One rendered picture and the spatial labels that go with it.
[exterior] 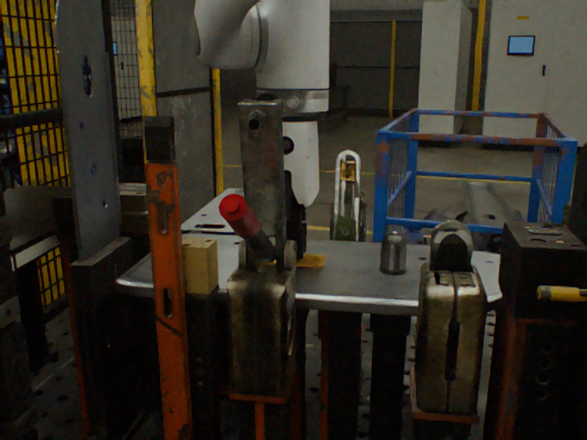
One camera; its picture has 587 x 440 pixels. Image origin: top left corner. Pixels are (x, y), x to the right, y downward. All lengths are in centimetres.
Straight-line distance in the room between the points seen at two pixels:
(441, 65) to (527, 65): 113
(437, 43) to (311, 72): 782
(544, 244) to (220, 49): 36
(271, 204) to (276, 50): 18
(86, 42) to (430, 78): 781
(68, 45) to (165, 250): 30
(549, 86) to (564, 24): 80
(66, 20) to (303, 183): 34
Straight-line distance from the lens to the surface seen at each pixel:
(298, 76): 64
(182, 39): 368
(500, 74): 847
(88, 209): 79
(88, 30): 80
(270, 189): 54
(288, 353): 58
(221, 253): 77
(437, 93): 846
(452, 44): 843
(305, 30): 65
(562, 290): 44
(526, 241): 47
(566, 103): 858
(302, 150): 64
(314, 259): 73
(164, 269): 59
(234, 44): 62
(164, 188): 57
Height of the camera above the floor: 125
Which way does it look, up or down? 16 degrees down
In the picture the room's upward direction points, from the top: straight up
